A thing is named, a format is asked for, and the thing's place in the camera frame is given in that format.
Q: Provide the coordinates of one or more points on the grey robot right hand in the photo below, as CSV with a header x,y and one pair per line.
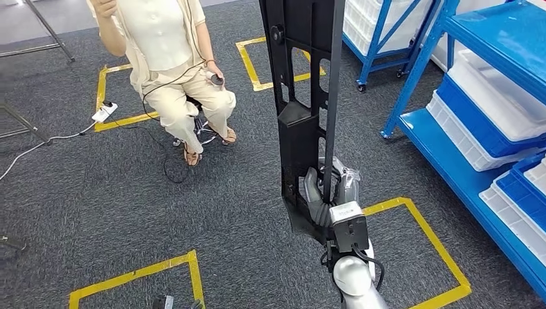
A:
x,y
347,183

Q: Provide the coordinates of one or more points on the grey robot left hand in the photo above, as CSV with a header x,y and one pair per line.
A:
x,y
197,305

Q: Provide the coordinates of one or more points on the black plastic frame part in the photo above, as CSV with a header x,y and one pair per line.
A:
x,y
298,140

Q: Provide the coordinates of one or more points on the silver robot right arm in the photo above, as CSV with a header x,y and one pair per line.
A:
x,y
354,277

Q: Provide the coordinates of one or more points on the blue metal shelf rack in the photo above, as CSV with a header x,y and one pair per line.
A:
x,y
371,51
452,179

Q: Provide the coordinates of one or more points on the yellow floor tape square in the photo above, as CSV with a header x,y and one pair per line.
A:
x,y
101,94
194,277
247,64
439,251

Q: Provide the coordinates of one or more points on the chrome stool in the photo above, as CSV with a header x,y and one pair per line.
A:
x,y
200,128

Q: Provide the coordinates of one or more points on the black handheld controller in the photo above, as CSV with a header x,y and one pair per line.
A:
x,y
217,79

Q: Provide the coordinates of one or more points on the white power strip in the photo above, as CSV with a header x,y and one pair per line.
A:
x,y
103,113

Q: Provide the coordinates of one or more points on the person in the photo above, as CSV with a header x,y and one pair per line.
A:
x,y
166,51

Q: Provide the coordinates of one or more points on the steel table with white panel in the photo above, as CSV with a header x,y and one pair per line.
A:
x,y
47,29

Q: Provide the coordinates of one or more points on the right wrist camera pale box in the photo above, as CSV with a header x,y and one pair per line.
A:
x,y
350,230

